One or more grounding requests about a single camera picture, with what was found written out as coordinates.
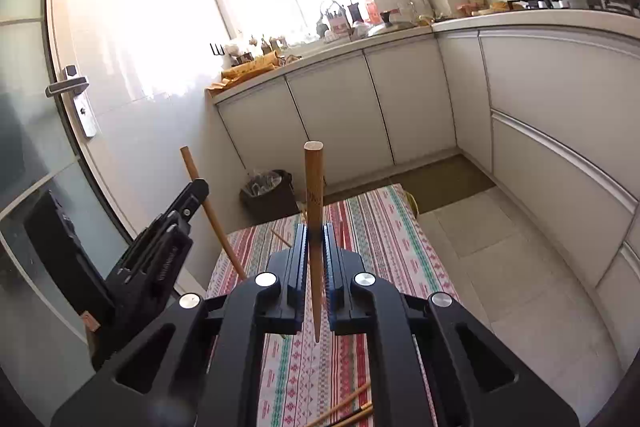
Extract bamboo chopstick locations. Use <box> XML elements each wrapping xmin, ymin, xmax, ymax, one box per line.
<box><xmin>270</xmin><ymin>229</ymin><xmax>292</xmax><ymax>248</ymax></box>
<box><xmin>314</xmin><ymin>381</ymin><xmax>371</xmax><ymax>425</ymax></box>
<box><xmin>180</xmin><ymin>146</ymin><xmax>247</xmax><ymax>281</ymax></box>
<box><xmin>326</xmin><ymin>402</ymin><xmax>373</xmax><ymax>427</ymax></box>
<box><xmin>304</xmin><ymin>141</ymin><xmax>324</xmax><ymax>341</ymax></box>

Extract patterned tablecloth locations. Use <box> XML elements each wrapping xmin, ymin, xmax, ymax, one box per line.
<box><xmin>204</xmin><ymin>183</ymin><xmax>461</xmax><ymax>427</ymax></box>

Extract black trash bin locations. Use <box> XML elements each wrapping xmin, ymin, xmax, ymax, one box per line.
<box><xmin>239</xmin><ymin>169</ymin><xmax>298</xmax><ymax>223</ymax></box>

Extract brown floor mat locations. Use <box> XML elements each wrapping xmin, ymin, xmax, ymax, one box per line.
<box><xmin>324</xmin><ymin>155</ymin><xmax>495</xmax><ymax>216</ymax></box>

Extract yellow cloth on counter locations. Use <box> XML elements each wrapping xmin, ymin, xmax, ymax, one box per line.
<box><xmin>205</xmin><ymin>52</ymin><xmax>280</xmax><ymax>95</ymax></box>

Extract white lower cabinets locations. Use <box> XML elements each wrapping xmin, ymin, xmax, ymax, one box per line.
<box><xmin>227</xmin><ymin>10</ymin><xmax>639</xmax><ymax>375</ymax></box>

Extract white electric kettle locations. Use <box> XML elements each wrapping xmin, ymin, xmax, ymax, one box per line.
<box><xmin>411</xmin><ymin>0</ymin><xmax>435</xmax><ymax>20</ymax></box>

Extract gas stove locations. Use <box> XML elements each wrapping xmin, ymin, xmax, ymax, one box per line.
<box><xmin>551</xmin><ymin>0</ymin><xmax>639</xmax><ymax>17</ymax></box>

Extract door handle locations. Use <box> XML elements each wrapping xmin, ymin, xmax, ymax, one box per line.
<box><xmin>46</xmin><ymin>64</ymin><xmax>99</xmax><ymax>140</ymax></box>

